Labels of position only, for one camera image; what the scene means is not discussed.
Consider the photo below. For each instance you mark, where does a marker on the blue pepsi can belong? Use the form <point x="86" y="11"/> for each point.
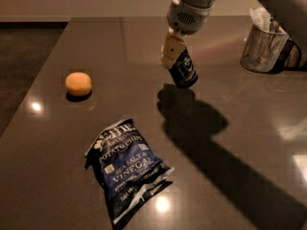
<point x="183" y="71"/>

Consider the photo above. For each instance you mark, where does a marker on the round orange fruit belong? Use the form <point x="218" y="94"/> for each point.
<point x="78" y="84"/>

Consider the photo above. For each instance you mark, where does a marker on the blue potato chips bag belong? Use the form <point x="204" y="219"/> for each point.
<point x="125" y="167"/>

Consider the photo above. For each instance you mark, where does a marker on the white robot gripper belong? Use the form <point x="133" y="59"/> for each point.
<point x="186" y="19"/>

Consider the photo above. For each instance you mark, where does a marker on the white crumpled napkin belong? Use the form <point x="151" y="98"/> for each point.
<point x="260" y="18"/>

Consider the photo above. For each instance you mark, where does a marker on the wire mesh cup holder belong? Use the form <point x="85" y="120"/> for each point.
<point x="262" y="49"/>

